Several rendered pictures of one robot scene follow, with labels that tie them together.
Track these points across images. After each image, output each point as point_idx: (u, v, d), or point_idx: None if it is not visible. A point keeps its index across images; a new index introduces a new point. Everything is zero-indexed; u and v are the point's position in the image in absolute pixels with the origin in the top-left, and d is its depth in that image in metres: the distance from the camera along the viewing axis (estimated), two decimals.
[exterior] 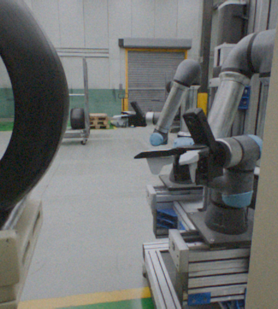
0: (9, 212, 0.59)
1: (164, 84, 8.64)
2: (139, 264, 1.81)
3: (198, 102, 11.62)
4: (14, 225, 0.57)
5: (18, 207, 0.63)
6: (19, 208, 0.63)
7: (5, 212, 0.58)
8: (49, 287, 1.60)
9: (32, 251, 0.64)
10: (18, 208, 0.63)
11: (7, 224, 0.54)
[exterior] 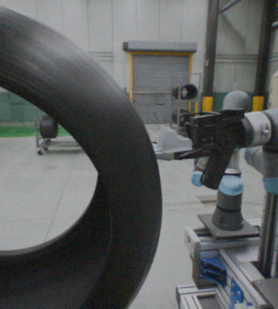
0: None
1: (171, 89, 8.49)
2: (169, 305, 1.67)
3: None
4: None
5: None
6: None
7: None
8: None
9: None
10: None
11: None
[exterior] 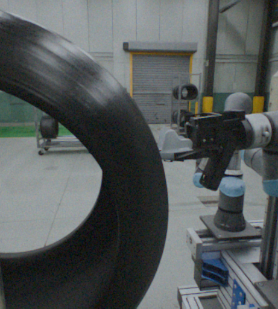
0: None
1: (171, 89, 8.50)
2: (170, 305, 1.68)
3: (204, 107, 11.48)
4: None
5: None
6: None
7: None
8: None
9: None
10: None
11: None
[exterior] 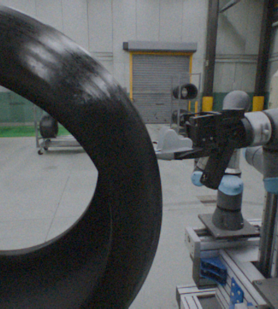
0: None
1: (171, 89, 8.49)
2: (169, 305, 1.67)
3: None
4: None
5: None
6: None
7: None
8: None
9: None
10: None
11: None
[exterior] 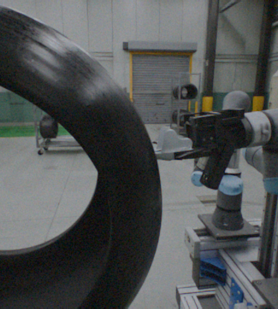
0: None
1: (171, 89, 8.49)
2: (169, 305, 1.67)
3: None
4: None
5: None
6: None
7: None
8: None
9: None
10: None
11: None
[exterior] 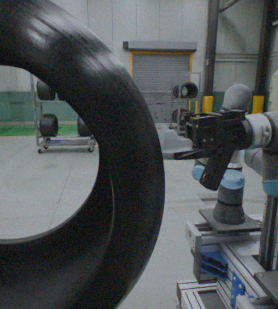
0: None
1: (171, 89, 8.49)
2: (169, 300, 1.67)
3: (204, 105, 11.47)
4: None
5: None
6: None
7: None
8: None
9: None
10: None
11: None
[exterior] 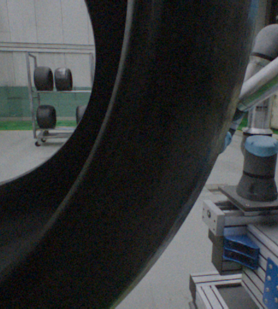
0: None
1: None
2: (180, 297, 1.43)
3: None
4: None
5: None
6: None
7: None
8: None
9: None
10: None
11: None
